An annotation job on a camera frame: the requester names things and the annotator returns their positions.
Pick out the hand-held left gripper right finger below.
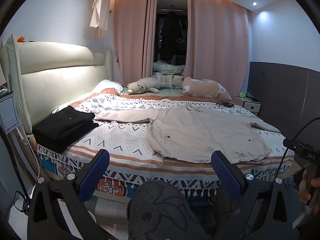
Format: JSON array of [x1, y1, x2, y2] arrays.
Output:
[[211, 151, 293, 240]]

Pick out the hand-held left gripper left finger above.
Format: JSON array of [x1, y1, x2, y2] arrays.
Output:
[[27, 149, 110, 240]]

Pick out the beige jacket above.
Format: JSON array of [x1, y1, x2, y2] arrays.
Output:
[[94, 104, 282, 168]]

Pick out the folded black clothes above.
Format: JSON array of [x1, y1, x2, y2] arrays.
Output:
[[32, 106, 99, 153]]

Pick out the person's right hand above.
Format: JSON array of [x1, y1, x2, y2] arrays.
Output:
[[299, 168, 315, 205]]

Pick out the patterned blanket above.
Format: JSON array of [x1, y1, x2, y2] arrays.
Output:
[[37, 87, 295, 200]]

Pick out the white nightstand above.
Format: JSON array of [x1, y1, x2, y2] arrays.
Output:
[[236, 96, 261, 117]]

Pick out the black eyeglasses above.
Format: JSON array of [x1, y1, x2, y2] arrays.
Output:
[[13, 191, 32, 215]]

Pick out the beige plush toy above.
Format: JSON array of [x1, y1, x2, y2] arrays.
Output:
[[182, 77, 233, 101]]

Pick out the white pillow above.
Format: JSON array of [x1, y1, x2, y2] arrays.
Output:
[[94, 79, 124, 95]]

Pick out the green bed sheet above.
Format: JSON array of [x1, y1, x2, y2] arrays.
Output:
[[120, 86, 190, 98]]

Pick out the cream bed headboard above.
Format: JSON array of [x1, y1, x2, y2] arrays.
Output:
[[19, 42, 113, 133]]

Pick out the grey bedside cabinet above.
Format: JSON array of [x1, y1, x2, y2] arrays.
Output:
[[0, 90, 20, 132]]

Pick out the grey plush toy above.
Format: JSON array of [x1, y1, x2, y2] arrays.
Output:
[[126, 77, 168, 95]]

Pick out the light floral bedding pile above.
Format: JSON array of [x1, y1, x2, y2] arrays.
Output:
[[152, 60, 187, 89]]

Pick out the cream headboard side cushion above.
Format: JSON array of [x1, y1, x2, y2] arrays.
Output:
[[0, 34, 33, 134]]

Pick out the dark hanging coat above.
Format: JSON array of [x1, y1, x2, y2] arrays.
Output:
[[160, 10, 183, 60]]

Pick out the white hanging shirt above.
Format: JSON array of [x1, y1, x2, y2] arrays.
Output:
[[90, 0, 112, 38]]

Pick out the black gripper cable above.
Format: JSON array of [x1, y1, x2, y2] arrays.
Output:
[[274, 117, 320, 183]]

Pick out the white cable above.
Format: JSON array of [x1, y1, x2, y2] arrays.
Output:
[[24, 130, 42, 188]]

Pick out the black charger cable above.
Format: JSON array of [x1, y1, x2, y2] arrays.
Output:
[[215, 100, 235, 109]]

